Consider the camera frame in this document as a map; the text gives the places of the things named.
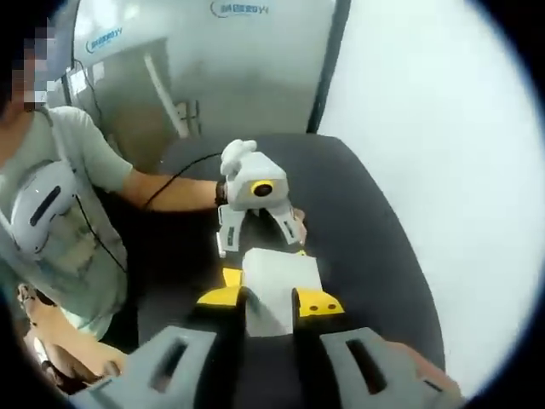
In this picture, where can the black door frame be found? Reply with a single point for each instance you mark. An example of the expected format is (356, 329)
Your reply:
(328, 64)

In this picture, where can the white box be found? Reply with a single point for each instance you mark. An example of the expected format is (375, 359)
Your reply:
(281, 289)

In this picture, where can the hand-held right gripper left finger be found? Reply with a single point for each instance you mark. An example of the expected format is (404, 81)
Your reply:
(127, 383)

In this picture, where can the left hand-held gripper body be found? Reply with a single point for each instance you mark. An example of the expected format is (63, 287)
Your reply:
(272, 170)

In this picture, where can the black wristband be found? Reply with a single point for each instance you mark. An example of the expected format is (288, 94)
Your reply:
(220, 194)

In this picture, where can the white chest device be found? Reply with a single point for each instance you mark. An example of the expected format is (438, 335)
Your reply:
(51, 174)

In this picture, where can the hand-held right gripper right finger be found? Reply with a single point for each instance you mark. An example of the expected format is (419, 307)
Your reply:
(332, 375)

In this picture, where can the person in white shirt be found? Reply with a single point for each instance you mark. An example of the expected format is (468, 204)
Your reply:
(98, 162)

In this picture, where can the person's right hand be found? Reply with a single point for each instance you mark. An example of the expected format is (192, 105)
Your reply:
(426, 362)

